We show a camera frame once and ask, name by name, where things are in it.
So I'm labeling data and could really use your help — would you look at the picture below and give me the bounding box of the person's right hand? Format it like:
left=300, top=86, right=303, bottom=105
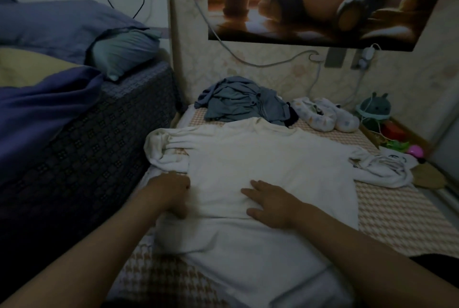
left=240, top=179, right=309, bottom=230

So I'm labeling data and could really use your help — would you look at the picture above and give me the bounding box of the person's left hand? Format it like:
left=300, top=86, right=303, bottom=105
left=142, top=173, right=192, bottom=221

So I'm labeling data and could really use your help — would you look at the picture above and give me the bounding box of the cream long-sleeve shirt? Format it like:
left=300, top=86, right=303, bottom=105
left=143, top=118, right=419, bottom=308

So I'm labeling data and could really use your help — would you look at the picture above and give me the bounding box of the black garment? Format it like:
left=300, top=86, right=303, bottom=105
left=280, top=107, right=300, bottom=128

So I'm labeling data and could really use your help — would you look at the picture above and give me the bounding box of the pile of grey-blue clothes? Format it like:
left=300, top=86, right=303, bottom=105
left=194, top=76, right=291, bottom=126

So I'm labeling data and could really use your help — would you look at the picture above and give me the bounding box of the person's right forearm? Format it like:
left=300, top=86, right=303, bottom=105
left=293, top=204, right=459, bottom=308

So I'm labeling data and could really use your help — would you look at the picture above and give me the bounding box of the person's left forearm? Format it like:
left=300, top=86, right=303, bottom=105
left=0, top=200, right=167, bottom=308

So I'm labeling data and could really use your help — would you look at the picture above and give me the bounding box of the dark patterned bed cover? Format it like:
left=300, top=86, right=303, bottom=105
left=0, top=57, right=180, bottom=301

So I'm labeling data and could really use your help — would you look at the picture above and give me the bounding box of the green toy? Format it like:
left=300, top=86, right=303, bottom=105
left=383, top=139, right=411, bottom=152

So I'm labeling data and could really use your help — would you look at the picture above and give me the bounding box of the teal round bunny lamp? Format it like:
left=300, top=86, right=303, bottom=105
left=357, top=92, right=393, bottom=126

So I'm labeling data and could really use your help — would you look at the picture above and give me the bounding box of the red toy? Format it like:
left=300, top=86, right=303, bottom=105
left=382, top=121, right=410, bottom=142

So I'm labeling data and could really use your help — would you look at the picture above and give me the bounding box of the grey-green pillow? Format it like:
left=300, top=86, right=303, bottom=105
left=89, top=28, right=162, bottom=81

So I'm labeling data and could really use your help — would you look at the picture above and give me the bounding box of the blue folded blanket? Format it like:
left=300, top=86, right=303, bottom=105
left=0, top=66, right=105, bottom=183

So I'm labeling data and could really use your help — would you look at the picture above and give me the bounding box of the pink ball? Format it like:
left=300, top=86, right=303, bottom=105
left=406, top=144, right=426, bottom=159

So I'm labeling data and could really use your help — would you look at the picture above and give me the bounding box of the wooden bedside tray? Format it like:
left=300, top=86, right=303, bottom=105
left=359, top=121, right=447, bottom=190

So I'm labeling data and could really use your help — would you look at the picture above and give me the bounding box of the white charger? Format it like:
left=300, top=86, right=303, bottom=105
left=359, top=46, right=377, bottom=70

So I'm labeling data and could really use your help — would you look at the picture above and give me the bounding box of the grey sliding door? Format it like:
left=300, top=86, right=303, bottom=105
left=430, top=103, right=459, bottom=201

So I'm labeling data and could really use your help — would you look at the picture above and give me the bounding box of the yellow-green cushion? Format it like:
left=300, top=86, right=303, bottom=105
left=0, top=46, right=83, bottom=89

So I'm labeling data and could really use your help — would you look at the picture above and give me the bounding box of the thin white charger cable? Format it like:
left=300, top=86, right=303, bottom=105
left=344, top=68, right=370, bottom=108

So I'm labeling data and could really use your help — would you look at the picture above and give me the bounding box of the long white cable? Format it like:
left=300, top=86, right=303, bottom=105
left=168, top=0, right=324, bottom=69

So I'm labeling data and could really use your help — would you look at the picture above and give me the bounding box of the grey wall socket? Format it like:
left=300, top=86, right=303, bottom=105
left=324, top=48, right=348, bottom=69

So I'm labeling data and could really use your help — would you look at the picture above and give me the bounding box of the cartoon bear wall poster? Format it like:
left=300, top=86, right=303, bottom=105
left=207, top=0, right=449, bottom=52

